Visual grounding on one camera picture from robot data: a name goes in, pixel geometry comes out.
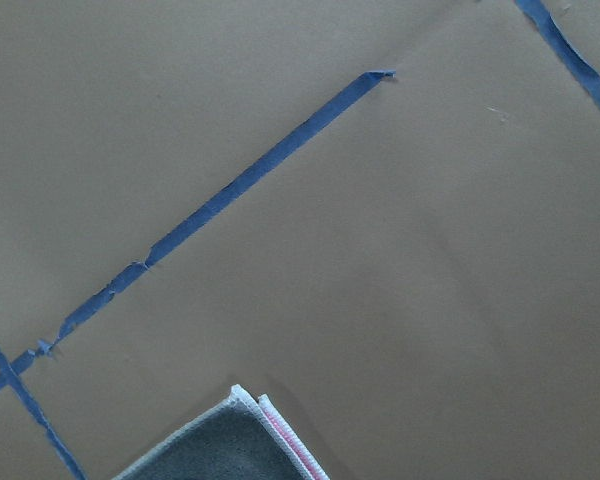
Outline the pink towel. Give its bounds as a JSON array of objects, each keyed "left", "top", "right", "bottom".
[{"left": 116, "top": 384, "right": 328, "bottom": 480}]

